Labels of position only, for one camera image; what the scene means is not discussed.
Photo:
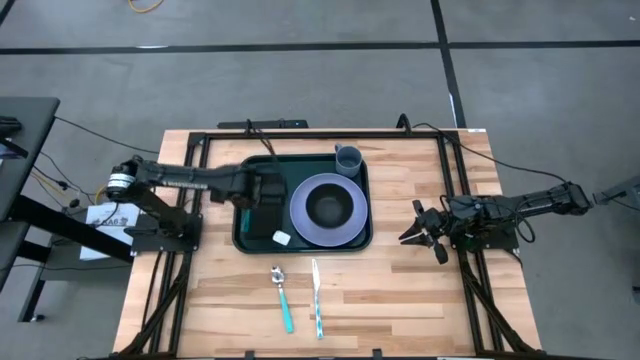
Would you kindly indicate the black device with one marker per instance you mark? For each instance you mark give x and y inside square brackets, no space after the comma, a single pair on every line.
[7,124]

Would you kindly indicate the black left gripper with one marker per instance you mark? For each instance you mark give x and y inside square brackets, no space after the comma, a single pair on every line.
[247,185]

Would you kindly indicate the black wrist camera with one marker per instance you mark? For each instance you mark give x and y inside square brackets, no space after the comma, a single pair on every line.
[273,194]

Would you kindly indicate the black aluminium table frame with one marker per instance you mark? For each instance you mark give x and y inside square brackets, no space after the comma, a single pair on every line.
[325,135]

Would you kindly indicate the white printed paper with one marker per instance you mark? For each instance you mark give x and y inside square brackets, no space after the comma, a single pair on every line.
[100,235]

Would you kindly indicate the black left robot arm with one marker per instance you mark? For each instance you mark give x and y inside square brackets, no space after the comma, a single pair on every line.
[170,175]

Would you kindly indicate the dark grey bowl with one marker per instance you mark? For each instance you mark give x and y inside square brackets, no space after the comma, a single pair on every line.
[329,205]

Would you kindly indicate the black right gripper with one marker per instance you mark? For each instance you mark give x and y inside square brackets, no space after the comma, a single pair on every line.
[445,222]

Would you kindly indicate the black desk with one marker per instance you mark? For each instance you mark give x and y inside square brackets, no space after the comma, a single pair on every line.
[30,150]

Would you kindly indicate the black power bar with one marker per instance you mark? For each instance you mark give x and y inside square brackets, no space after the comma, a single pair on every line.
[270,123]

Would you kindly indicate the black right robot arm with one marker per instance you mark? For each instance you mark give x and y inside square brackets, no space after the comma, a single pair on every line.
[540,197]

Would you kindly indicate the lilac plate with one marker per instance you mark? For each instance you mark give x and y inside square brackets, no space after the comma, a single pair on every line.
[300,225]

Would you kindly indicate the dark green tray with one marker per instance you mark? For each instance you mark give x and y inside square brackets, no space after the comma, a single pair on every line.
[300,162]

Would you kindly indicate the small white rounded object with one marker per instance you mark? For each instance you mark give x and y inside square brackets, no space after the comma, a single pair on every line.
[281,237]

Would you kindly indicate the grey mug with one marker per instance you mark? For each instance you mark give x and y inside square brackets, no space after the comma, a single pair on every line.
[348,160]

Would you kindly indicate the grey furniture piece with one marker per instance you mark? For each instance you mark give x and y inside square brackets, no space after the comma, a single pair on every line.
[622,192]

